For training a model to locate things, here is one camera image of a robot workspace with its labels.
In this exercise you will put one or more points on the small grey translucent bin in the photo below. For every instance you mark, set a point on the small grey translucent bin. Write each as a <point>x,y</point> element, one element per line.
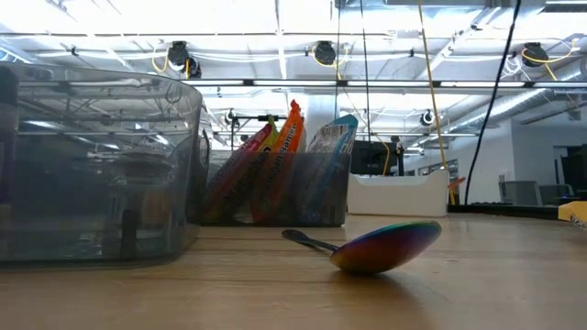
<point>321,201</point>

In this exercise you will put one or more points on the green-edged colourful ramen packet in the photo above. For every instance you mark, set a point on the green-edged colourful ramen packet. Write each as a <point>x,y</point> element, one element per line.
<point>257,146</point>

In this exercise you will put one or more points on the black background monitor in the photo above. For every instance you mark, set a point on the black background monitor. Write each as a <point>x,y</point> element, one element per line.
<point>376,158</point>

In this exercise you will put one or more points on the long ceiling light rail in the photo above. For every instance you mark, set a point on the long ceiling light rail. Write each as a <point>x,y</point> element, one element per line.
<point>298,83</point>

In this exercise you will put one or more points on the rainbow iridescent spoon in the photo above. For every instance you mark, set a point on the rainbow iridescent spoon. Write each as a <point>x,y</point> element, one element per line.
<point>385,249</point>

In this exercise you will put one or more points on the black monitor bank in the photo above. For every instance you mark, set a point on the black monitor bank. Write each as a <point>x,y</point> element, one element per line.
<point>575,172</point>

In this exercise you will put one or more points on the orange white ramen packet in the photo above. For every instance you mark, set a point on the orange white ramen packet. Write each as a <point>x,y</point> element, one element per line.
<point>291,133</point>

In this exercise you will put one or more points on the large grey translucent bin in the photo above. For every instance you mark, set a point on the large grey translucent bin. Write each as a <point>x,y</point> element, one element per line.
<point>55,206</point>

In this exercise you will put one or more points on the blue white chip bag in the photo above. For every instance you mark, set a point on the blue white chip bag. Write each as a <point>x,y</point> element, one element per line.
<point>337,135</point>

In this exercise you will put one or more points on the white plastic bin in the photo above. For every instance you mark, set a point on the white plastic bin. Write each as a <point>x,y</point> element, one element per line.
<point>399,197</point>

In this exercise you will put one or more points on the yellow orange chicken ramen packet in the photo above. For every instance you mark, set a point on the yellow orange chicken ramen packet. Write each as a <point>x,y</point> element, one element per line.
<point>575,213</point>

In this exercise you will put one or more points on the grey office chair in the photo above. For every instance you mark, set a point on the grey office chair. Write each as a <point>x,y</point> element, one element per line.
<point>518,192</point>
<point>557,194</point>

